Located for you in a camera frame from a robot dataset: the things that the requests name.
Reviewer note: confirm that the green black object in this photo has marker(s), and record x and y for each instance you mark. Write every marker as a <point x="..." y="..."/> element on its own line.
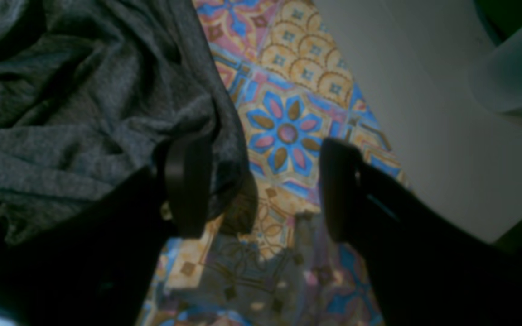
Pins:
<point x="500" y="18"/>

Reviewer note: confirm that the patterned tile tablecloth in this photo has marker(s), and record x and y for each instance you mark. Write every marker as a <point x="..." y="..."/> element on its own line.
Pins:
<point x="268" y="261"/>

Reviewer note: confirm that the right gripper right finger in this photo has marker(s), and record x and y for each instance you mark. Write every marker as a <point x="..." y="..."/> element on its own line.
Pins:
<point x="424" y="270"/>

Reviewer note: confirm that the translucent plastic cup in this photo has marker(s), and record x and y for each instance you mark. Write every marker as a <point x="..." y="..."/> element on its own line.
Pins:
<point x="496" y="80"/>

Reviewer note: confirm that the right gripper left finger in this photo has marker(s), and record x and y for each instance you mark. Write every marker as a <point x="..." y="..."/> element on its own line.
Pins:
<point x="100" y="262"/>

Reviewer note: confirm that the grey t-shirt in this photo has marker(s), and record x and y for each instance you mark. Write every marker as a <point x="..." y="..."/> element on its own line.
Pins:
<point x="88" y="89"/>

